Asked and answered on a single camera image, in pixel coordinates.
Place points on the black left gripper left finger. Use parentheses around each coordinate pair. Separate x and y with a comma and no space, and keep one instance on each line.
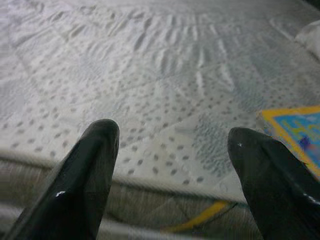
(70,190)

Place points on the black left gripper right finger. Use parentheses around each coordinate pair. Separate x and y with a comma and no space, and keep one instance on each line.
(280,190)

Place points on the blue yellow children's book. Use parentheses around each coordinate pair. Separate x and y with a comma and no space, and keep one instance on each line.
(300,130)

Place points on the white quilted mattress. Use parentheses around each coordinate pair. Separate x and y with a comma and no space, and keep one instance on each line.
(150,75)

